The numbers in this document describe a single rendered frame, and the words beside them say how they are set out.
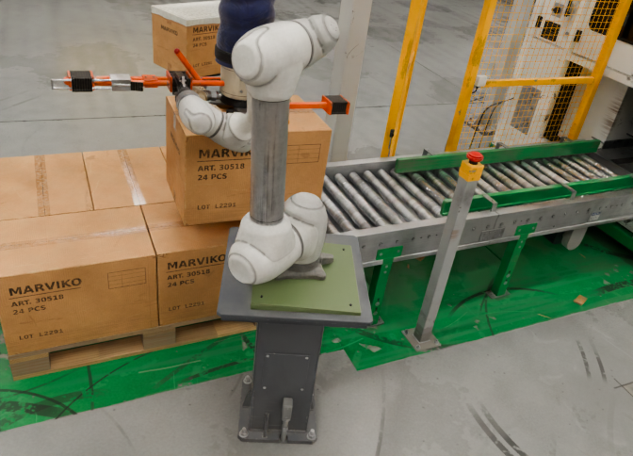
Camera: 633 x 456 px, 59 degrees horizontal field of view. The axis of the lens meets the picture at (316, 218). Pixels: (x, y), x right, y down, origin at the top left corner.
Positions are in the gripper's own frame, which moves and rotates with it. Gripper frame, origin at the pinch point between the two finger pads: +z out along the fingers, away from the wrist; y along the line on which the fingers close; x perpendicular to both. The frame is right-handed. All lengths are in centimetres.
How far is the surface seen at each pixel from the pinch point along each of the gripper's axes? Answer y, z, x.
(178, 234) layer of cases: 66, -7, -1
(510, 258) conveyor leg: 93, -34, 174
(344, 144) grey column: 81, 94, 133
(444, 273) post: 76, -53, 112
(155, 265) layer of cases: 71, -20, -13
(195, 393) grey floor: 120, -49, -3
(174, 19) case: 21, 176, 36
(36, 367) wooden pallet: 115, -20, -63
